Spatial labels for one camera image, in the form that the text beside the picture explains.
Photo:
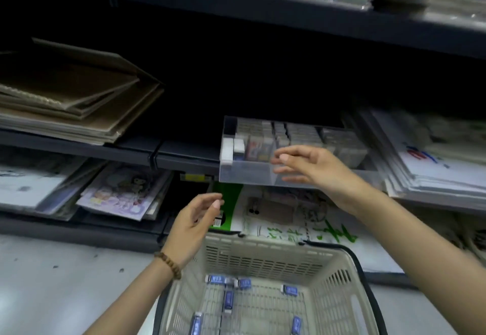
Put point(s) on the person's right forearm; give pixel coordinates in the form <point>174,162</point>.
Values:
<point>425,255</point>

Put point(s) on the clear plastic divided tray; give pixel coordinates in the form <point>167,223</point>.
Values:
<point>246,173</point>

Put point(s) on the person's right hand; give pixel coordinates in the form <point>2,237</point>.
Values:
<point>326,173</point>

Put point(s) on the beige plastic shopping basket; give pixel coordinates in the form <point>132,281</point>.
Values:
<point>265,251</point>

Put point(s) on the spiral sketch pad stack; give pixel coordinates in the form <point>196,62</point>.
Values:
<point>34,183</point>

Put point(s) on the person's left hand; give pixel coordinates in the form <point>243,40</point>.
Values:
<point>190,228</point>

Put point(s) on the pile of mixed packaged erasers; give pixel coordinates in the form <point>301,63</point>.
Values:
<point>216,279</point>

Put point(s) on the brown sketchbook stack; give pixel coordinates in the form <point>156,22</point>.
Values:
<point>76,91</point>

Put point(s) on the person's left forearm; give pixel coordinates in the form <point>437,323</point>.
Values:
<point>129,304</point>

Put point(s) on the dark metal shelf unit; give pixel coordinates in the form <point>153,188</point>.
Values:
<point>265,8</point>

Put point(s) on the white poster paper stack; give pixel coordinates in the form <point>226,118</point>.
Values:
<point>436,171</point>

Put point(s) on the purple cartoon cover book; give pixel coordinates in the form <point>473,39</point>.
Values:
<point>121,194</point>

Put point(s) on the green and white paper pack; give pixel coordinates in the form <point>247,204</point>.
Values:
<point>231,202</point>

